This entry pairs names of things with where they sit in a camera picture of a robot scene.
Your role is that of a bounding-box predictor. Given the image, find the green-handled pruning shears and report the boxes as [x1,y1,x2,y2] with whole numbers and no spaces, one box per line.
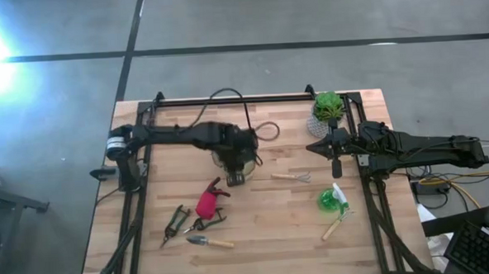
[159,204,194,249]

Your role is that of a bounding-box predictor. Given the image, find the green-handled garden scissors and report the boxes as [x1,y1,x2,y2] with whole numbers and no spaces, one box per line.
[182,207,228,234]

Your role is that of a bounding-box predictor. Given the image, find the black metal stand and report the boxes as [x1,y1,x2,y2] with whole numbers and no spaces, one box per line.
[0,159,54,274]

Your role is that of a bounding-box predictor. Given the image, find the black side desk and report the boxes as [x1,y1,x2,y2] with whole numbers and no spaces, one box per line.
[420,206,489,239]

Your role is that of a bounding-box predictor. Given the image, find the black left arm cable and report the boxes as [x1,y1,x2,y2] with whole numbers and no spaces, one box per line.
[186,85,256,135]

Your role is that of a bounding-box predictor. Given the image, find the green spray bottle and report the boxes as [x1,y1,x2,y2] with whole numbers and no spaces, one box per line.
[316,182,350,215]

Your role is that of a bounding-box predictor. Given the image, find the black metal table frame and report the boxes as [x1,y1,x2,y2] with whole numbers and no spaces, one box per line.
[74,86,437,274]

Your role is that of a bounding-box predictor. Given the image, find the black laptop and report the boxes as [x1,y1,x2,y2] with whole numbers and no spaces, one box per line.
[439,158,489,274]

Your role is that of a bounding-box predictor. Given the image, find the succulent in white patterned pot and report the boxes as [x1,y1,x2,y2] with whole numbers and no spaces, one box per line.
[305,90,348,140]

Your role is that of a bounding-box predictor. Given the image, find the wooden-handled hand fork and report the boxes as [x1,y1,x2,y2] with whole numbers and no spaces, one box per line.
[320,209,355,242]

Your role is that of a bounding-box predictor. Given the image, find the black power strip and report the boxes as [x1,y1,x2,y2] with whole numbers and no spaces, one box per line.
[411,179,451,196]

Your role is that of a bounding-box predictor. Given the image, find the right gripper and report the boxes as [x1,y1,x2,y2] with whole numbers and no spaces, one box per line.
[304,116,357,181]

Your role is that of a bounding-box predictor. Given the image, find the yellow cable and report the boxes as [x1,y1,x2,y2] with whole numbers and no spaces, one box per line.
[418,170,489,212]

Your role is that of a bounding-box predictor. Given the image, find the white paper bag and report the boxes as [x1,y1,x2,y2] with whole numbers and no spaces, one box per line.
[415,201,456,274]

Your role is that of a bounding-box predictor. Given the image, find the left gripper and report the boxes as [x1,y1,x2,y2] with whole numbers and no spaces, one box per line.
[216,123,263,187]

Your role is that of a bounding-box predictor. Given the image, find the wooden-handled three-prong cultivator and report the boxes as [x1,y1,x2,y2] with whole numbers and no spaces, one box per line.
[270,171,313,186]

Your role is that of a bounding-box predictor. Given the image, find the red gardening glove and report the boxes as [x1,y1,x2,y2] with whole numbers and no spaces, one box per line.
[193,177,232,222]

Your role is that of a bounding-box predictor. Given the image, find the wooden-handled metal trowel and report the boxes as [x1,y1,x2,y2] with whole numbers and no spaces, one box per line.
[185,233,235,251]

